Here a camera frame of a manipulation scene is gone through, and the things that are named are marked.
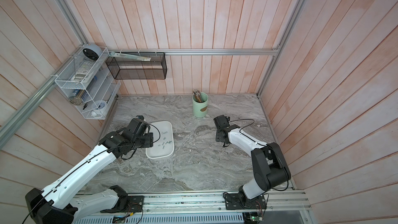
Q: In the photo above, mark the white rectangular storage box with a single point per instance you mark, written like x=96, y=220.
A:
x=156, y=152

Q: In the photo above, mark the round grey alarm clock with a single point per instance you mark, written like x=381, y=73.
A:
x=92, y=51

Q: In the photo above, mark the aluminium front frame rails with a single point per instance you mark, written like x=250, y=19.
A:
x=208, y=207

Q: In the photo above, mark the flat packaged item on basket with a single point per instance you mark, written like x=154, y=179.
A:
x=129, y=56

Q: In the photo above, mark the green pen holder cup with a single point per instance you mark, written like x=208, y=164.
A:
x=200, y=108

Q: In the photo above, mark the pens in green cup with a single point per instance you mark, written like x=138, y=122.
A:
x=197, y=96

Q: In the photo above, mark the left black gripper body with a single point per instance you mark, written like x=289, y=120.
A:
x=145, y=141

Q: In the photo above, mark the white wire wall shelf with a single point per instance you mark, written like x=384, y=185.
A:
x=85, y=81

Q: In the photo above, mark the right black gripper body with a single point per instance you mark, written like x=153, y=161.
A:
x=218, y=137

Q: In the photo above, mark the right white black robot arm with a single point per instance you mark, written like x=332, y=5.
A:
x=269, y=166

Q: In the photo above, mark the horizontal aluminium wall rail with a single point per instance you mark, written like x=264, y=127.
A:
x=204, y=52

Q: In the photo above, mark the black wire mesh basket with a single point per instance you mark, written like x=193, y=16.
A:
x=122, y=69

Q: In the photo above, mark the pile of metal screws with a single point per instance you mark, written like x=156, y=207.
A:
x=166, y=138

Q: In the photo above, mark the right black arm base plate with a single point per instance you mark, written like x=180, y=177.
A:
x=239, y=201

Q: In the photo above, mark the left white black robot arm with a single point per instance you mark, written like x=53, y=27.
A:
x=56, y=203

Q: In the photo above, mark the white tape roll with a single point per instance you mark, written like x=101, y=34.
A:
x=99, y=109

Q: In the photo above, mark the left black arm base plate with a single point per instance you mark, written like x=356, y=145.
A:
x=128, y=204

